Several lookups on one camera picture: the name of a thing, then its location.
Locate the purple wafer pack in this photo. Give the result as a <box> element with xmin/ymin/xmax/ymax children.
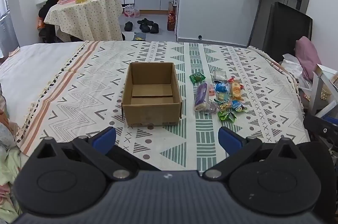
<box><xmin>194</xmin><ymin>82</ymin><xmax>212</xmax><ymax>112</ymax></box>

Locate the white plastic bag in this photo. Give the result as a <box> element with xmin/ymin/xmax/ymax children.
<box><xmin>281</xmin><ymin>53</ymin><xmax>304</xmax><ymax>82</ymax></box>

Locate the cardboard box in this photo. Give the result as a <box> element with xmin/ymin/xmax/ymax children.
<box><xmin>121</xmin><ymin>62</ymin><xmax>183</xmax><ymax>127</ymax></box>

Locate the orange cracker packet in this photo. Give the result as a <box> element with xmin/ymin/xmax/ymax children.
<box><xmin>229</xmin><ymin>81</ymin><xmax>245</xmax><ymax>101</ymax></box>

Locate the white bedsheet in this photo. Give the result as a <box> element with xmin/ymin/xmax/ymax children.
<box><xmin>0</xmin><ymin>41</ymin><xmax>85</xmax><ymax>119</ymax></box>

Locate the pile of pale clothes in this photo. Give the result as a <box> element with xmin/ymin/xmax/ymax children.
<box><xmin>0</xmin><ymin>83</ymin><xmax>23</xmax><ymax>224</ymax></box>

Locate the white side table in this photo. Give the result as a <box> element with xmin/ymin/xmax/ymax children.
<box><xmin>308</xmin><ymin>64</ymin><xmax>338</xmax><ymax>119</ymax></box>

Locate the pack of water bottles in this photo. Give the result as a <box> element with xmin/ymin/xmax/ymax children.
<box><xmin>124</xmin><ymin>4</ymin><xmax>140</xmax><ymax>17</ymax></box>

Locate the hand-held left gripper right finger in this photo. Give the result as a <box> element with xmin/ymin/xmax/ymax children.
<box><xmin>202</xmin><ymin>126</ymin><xmax>304</xmax><ymax>180</ymax></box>

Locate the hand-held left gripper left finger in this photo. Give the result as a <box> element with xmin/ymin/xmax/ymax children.
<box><xmin>34</xmin><ymin>126</ymin><xmax>132</xmax><ymax>181</ymax></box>

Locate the blue candy packet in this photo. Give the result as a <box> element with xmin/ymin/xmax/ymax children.
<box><xmin>231</xmin><ymin>100</ymin><xmax>245</xmax><ymax>111</ymax></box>

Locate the pink pillow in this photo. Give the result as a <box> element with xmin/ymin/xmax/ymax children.
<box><xmin>295</xmin><ymin>36</ymin><xmax>323</xmax><ymax>82</ymax></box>

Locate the clear beige biscuit packet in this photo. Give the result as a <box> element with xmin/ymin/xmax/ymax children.
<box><xmin>213</xmin><ymin>70</ymin><xmax>228</xmax><ymax>83</ymax></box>

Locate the red drink bottle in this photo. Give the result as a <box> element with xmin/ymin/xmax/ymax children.
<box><xmin>167</xmin><ymin>10</ymin><xmax>176</xmax><ymax>31</ymax></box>

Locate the green candy packet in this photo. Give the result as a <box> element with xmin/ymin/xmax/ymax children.
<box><xmin>218</xmin><ymin>110</ymin><xmax>237</xmax><ymax>123</ymax></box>

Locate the green snack packet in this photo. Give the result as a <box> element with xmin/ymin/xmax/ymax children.
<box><xmin>189</xmin><ymin>72</ymin><xmax>206</xmax><ymax>84</ymax></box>

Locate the round table with dotted tablecloth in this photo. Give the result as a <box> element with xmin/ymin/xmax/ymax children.
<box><xmin>44</xmin><ymin>0</ymin><xmax>124</xmax><ymax>42</ymax></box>

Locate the blue snack packet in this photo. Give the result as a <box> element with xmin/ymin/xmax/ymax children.
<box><xmin>214</xmin><ymin>82</ymin><xmax>229</xmax><ymax>93</ymax></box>

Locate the lilac snack packet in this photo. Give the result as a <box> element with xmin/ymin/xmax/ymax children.
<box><xmin>204</xmin><ymin>101</ymin><xmax>218</xmax><ymax>115</ymax></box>

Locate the patterned blanket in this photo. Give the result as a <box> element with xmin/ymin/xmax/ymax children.
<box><xmin>14</xmin><ymin>41</ymin><xmax>311</xmax><ymax>170</ymax></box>

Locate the grey ribbed appliance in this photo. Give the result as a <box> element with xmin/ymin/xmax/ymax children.
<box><xmin>0</xmin><ymin>11</ymin><xmax>19</xmax><ymax>58</ymax></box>

